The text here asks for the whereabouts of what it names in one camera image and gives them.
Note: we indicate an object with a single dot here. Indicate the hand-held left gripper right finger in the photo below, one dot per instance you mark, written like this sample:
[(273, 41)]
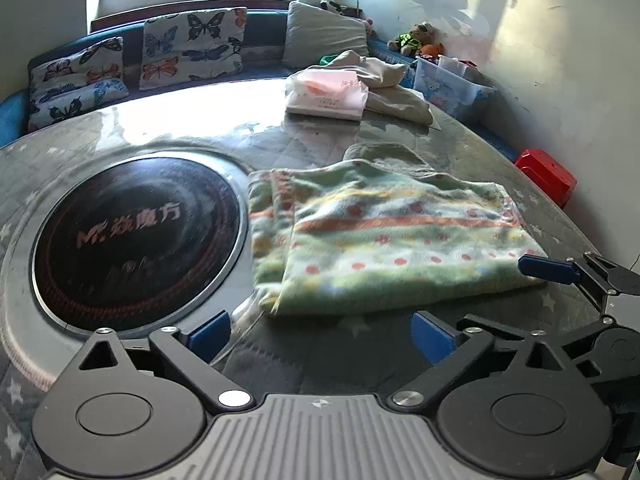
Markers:
[(432, 337)]

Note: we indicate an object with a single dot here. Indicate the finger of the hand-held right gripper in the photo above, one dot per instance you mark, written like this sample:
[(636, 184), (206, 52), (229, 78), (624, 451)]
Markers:
[(592, 334), (550, 266)]

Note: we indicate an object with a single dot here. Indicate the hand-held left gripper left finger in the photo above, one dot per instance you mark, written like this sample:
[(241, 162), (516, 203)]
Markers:
[(210, 336)]

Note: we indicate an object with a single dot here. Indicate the green patterned child's shirt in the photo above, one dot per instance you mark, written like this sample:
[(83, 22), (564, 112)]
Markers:
[(400, 240)]

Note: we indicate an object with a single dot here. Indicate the red plastic stool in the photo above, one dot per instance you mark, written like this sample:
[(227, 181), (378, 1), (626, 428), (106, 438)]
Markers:
[(545, 172)]

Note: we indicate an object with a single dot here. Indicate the grey quilted star tablecloth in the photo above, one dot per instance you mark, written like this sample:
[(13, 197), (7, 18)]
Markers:
[(330, 355)]

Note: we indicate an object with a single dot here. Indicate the round black induction cooktop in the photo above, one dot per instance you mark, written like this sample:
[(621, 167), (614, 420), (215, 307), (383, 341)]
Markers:
[(140, 240)]

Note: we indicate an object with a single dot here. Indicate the clear plastic storage box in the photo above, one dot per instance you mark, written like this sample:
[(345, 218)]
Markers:
[(452, 87)]

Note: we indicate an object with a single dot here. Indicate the beige garment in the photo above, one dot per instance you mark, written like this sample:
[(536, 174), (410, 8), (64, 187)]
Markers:
[(395, 90)]

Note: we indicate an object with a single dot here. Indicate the orange plush toy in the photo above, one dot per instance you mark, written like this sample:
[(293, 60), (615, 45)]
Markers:
[(432, 50)]

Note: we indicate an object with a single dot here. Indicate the teddy bear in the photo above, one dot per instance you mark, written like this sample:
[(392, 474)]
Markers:
[(415, 37)]

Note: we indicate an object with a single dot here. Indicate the pink tissue pack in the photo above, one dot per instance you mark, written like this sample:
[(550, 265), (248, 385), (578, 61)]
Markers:
[(327, 92)]

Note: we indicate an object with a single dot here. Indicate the large butterfly print cushion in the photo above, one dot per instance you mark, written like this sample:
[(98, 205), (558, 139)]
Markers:
[(192, 45)]

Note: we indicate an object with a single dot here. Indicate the blue sofa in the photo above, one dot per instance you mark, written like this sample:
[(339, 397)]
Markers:
[(262, 30)]

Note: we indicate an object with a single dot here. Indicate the grey pillow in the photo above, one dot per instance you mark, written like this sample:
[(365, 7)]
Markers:
[(325, 37)]

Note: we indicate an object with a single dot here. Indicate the black white plush toy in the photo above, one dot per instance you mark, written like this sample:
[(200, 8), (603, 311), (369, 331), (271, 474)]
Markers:
[(325, 4)]

